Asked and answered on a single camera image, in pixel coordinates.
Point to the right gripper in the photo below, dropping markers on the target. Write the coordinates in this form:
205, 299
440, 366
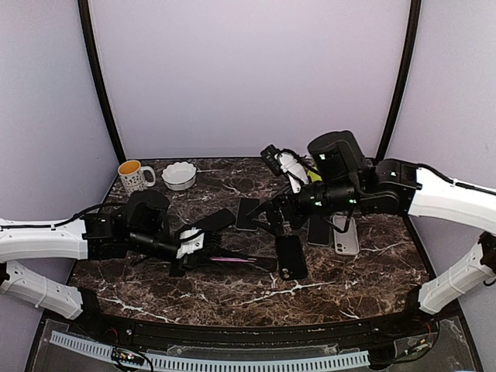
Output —
272, 208

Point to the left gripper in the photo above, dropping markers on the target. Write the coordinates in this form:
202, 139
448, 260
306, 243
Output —
192, 259

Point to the black phone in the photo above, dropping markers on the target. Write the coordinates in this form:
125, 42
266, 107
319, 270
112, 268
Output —
215, 223
263, 263

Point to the black silicone phone case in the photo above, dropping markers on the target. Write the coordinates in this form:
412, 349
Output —
290, 258

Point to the white silicone phone case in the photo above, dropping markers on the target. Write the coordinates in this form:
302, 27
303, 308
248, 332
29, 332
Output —
345, 243

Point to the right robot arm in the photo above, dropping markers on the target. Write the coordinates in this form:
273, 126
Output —
344, 180

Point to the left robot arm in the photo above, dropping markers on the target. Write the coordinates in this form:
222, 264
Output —
141, 225

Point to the green bowl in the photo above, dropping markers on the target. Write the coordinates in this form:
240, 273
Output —
313, 177

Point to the white scalloped bowl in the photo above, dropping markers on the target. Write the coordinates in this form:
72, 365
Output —
179, 176

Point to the patterned mug yellow inside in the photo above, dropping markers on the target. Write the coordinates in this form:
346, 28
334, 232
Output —
136, 177

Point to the small circuit board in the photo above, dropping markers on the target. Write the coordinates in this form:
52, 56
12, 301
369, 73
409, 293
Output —
126, 358

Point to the white slotted cable duct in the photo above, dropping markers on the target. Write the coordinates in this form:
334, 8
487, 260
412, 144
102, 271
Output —
160, 362

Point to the black front table rail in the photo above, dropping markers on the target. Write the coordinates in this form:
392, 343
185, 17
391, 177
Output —
375, 332

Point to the right black frame post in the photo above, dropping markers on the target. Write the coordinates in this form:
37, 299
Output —
402, 78

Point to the black frame post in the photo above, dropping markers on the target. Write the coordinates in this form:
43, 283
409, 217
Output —
98, 79
402, 78

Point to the left black frame post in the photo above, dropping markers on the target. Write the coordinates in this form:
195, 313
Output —
98, 79

